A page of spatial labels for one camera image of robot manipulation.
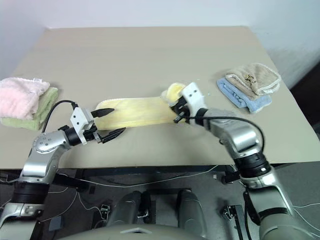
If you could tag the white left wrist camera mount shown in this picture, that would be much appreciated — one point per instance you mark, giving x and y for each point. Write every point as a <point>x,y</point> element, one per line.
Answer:
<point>80,119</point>

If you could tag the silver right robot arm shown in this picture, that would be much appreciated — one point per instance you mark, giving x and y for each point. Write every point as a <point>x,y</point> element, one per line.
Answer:
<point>240,133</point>

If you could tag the blue folded towel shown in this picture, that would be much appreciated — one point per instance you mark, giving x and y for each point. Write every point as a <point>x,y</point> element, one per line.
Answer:
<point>260,103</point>

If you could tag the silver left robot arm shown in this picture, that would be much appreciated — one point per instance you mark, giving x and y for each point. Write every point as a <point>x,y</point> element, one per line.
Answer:
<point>45,143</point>

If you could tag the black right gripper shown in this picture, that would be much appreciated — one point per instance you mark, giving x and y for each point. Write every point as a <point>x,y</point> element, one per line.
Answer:
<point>182,108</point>

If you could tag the dark grey rounded leg shape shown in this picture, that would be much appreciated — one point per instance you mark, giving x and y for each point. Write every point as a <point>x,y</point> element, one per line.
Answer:
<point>126,207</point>
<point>190,207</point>

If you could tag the black table frame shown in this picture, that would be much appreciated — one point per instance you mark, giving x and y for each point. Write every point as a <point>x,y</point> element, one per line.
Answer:
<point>150,170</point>

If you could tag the pink folded towel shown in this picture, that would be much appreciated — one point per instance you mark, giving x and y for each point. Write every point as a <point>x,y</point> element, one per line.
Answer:
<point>17,97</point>

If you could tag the metal floor bracket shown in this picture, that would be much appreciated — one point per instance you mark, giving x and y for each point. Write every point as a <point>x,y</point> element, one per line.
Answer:
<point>231,212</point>
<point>105,212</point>

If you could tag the yellow towel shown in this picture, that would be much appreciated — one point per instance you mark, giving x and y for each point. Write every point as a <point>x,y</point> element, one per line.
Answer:
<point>140,112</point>

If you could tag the grey robot torso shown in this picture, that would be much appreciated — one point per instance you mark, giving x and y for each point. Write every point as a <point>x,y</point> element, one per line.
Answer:
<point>135,233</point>

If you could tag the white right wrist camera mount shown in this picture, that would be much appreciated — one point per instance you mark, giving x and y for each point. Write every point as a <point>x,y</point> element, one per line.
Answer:
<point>193,95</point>

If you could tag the beige folded towel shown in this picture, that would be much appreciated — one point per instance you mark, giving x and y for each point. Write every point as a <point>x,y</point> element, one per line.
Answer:
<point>257,72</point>

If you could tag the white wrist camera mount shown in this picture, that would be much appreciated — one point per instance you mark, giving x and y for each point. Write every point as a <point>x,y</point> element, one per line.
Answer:
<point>80,119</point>
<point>193,95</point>

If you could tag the green folded towel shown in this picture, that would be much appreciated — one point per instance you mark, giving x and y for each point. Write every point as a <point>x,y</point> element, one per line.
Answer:
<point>46,106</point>

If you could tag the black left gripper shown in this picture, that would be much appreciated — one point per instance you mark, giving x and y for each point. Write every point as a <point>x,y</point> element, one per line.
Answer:
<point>93,133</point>

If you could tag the small grey floor box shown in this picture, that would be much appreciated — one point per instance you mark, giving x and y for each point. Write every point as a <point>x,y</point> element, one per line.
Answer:
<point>55,224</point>

